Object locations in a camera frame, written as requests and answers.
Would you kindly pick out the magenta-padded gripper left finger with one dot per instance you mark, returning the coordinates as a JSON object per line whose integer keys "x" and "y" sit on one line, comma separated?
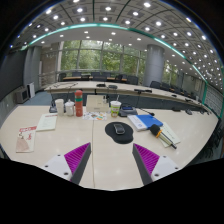
{"x": 77, "y": 156}

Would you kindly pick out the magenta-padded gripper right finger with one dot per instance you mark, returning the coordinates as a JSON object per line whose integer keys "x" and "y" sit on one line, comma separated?
{"x": 146, "y": 158}

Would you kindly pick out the black computer mouse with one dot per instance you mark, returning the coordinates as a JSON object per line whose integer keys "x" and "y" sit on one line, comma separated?
{"x": 119, "y": 129}

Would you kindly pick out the black mouse pad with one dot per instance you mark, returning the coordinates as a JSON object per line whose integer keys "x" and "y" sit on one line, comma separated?
{"x": 115, "y": 138}

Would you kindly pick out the black handheld microphone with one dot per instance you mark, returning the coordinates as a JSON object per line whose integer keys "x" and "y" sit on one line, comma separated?
{"x": 155, "y": 130}

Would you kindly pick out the white paper sheet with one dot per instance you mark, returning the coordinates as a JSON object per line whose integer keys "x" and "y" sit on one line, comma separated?
{"x": 171, "y": 133}

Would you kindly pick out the blue and white book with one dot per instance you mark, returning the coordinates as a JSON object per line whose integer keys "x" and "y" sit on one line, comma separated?
{"x": 146, "y": 120}

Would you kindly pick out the colourful sticker sheet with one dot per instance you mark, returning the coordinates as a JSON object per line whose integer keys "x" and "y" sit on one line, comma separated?
{"x": 95, "y": 116}

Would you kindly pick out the white document with red heading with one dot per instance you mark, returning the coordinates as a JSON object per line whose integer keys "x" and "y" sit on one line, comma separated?
{"x": 46, "y": 122}

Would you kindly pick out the white lidded mug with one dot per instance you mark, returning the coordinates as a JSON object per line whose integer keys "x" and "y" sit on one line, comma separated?
{"x": 69, "y": 109}

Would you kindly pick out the red drink bottle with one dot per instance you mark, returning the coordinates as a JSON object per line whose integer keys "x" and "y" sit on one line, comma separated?
{"x": 79, "y": 105}

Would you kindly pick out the black conference microphone unit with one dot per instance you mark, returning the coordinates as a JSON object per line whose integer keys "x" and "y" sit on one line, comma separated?
{"x": 126, "y": 110}

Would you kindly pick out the stack of white paper cups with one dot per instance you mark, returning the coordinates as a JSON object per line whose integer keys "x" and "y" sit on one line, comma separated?
{"x": 59, "y": 107}

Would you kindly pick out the black gooseneck desk microphone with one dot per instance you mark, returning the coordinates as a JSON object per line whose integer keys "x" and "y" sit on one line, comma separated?
{"x": 52, "y": 109}

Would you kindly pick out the red and white leaflet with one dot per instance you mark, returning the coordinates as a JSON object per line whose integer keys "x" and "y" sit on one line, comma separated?
{"x": 26, "y": 140}

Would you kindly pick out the white cardboard box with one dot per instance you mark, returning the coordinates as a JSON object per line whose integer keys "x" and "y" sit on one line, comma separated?
{"x": 97, "y": 105}

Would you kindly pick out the green paper cup with straw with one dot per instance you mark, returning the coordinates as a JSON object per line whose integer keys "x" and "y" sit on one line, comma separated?
{"x": 115, "y": 109}

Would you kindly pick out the long curved conference desk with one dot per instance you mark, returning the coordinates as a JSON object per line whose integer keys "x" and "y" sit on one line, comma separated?
{"x": 86, "y": 86}

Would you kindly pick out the group of dark chairs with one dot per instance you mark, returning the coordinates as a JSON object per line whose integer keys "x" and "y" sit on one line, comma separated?
{"x": 132, "y": 80}

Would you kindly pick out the grey monitor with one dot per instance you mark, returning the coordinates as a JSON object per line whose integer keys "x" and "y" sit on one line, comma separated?
{"x": 22, "y": 95}

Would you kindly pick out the group of ceiling lights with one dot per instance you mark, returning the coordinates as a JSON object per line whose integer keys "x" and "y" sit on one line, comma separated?
{"x": 108, "y": 8}

